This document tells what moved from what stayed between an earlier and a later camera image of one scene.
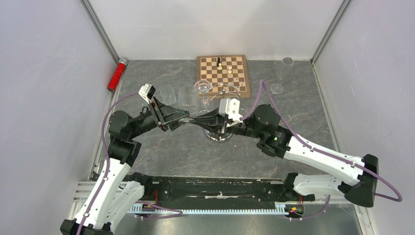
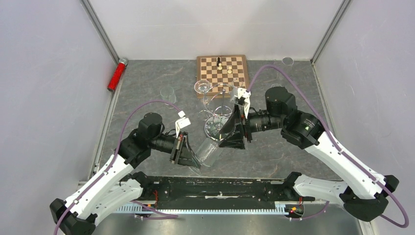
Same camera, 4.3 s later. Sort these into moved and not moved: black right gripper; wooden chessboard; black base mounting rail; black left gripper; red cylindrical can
Moved: black right gripper; black left gripper
Not moved: red cylindrical can; black base mounting rail; wooden chessboard
